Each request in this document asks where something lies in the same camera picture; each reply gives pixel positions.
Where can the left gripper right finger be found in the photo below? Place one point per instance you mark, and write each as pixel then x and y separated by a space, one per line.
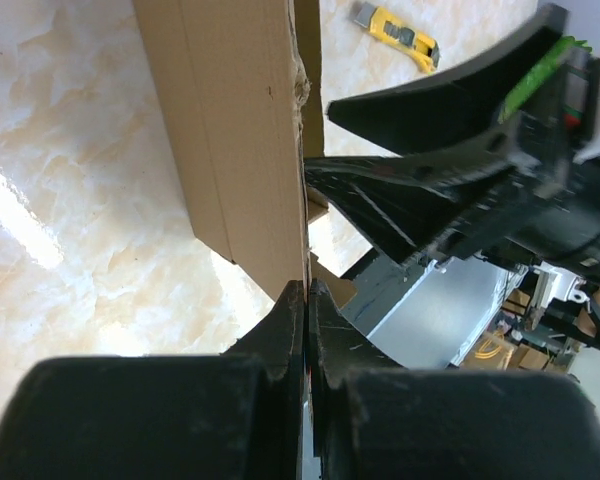
pixel 374 419

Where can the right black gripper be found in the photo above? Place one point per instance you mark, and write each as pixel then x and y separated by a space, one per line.
pixel 532 181

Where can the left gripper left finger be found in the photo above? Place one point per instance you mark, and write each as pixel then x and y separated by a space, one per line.
pixel 237 415

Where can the yellow utility knife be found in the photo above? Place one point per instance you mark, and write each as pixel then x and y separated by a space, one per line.
pixel 389 29

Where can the brown cardboard express box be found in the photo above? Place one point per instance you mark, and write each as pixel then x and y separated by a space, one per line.
pixel 239 87

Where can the green glue stick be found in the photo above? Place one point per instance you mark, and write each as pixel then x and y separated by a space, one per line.
pixel 538 74

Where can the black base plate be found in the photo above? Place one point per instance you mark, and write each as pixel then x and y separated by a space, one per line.
pixel 381 285

